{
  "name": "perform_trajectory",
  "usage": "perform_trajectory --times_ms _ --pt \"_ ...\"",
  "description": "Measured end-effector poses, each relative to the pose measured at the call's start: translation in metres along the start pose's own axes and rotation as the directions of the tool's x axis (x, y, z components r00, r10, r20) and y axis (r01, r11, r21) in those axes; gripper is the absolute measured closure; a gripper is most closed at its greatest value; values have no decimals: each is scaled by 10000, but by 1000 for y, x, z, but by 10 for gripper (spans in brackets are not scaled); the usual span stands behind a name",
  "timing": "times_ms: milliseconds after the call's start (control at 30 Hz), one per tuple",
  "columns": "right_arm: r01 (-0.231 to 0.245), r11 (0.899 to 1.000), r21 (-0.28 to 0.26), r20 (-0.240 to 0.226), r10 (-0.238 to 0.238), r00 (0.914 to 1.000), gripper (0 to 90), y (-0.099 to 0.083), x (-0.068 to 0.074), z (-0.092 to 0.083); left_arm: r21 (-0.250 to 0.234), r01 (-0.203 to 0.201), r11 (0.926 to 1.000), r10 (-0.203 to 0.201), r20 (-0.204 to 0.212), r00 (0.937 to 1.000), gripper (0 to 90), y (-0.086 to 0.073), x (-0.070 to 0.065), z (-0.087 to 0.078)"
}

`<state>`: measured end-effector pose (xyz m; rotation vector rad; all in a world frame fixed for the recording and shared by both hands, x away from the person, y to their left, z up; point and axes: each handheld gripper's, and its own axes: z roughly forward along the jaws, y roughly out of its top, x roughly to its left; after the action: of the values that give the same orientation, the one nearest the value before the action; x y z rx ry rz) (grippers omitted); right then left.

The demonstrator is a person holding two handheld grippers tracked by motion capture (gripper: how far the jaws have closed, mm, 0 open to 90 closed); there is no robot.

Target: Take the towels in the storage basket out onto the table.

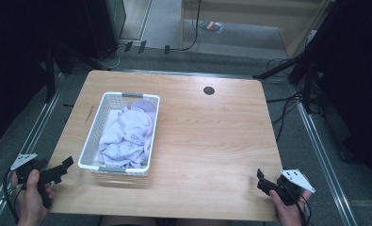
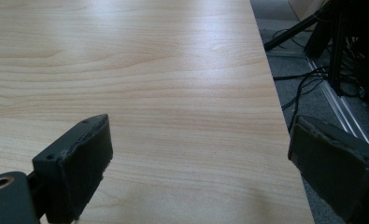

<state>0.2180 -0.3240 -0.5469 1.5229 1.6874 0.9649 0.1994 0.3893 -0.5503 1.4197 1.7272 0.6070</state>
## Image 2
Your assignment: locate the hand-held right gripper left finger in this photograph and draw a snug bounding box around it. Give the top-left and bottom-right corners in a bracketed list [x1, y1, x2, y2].
[32, 113, 114, 224]

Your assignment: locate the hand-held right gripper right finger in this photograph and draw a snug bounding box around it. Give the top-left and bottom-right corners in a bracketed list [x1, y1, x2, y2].
[287, 114, 369, 224]

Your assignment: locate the black metal stand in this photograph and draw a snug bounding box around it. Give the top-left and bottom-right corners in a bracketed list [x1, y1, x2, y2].
[263, 0, 369, 97]

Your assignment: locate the aluminium floor rail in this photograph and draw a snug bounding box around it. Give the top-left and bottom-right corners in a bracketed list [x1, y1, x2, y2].
[305, 57, 369, 146]

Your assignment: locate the black cable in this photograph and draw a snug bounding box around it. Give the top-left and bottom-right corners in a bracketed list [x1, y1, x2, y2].
[273, 65, 339, 133]

